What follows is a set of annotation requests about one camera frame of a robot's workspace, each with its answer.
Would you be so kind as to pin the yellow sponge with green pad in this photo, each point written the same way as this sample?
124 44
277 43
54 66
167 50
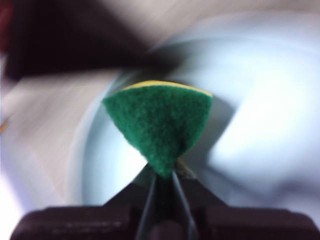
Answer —
160 120

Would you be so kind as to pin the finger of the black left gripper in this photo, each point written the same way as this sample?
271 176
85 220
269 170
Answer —
140 57

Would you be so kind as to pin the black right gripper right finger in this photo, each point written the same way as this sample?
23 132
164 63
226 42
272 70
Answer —
237 222

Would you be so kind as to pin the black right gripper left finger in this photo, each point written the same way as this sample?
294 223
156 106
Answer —
100 222

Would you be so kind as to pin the blue round plate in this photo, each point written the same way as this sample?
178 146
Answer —
262 100

